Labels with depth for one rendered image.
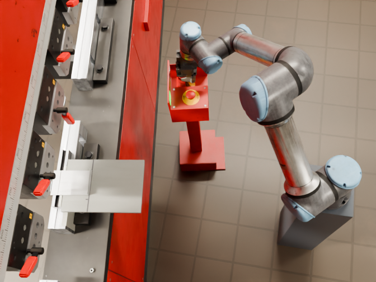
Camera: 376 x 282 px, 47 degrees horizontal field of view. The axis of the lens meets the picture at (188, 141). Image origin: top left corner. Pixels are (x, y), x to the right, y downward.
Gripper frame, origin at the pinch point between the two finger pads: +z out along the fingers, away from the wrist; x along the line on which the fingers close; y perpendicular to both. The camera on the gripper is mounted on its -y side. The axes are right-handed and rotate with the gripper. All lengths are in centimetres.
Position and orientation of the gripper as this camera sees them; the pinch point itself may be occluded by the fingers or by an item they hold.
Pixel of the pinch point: (193, 80)
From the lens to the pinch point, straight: 186.6
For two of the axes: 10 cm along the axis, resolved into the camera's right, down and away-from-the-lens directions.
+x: 0.2, 9.2, -3.9
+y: -10.0, 0.1, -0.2
